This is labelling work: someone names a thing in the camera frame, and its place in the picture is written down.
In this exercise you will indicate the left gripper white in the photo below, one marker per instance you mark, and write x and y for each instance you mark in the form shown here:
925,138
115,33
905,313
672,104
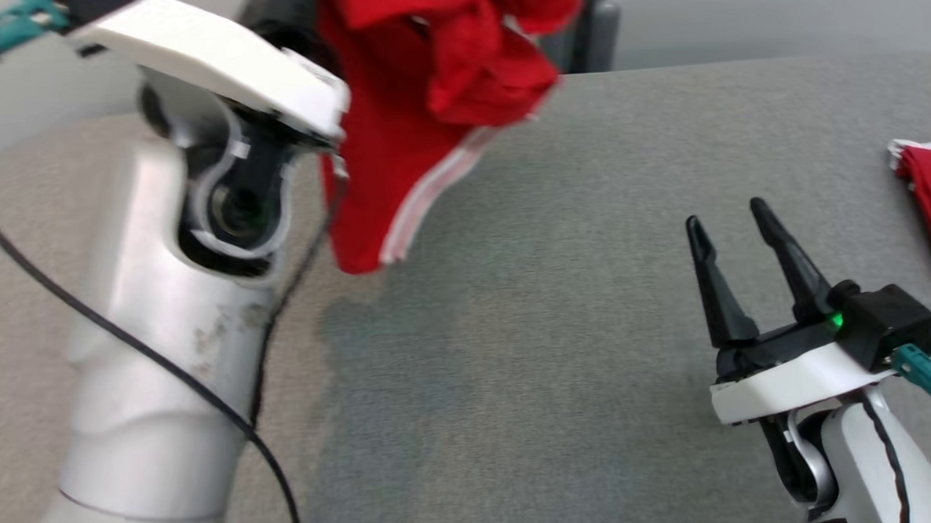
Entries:
213,60

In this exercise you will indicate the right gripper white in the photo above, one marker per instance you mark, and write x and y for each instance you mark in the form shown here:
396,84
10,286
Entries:
793,381

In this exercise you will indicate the red shorts thin white stripes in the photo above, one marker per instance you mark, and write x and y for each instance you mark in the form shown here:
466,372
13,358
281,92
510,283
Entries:
397,139

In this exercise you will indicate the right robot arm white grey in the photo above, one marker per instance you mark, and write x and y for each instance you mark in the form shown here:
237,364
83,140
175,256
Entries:
856,472

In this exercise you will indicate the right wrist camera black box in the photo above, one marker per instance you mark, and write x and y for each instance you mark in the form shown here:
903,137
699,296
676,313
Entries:
885,326

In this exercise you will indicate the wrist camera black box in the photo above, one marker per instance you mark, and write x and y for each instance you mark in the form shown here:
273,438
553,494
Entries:
885,326
97,6

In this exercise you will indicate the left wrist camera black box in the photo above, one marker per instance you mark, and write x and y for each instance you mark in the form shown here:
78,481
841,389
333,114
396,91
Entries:
97,6

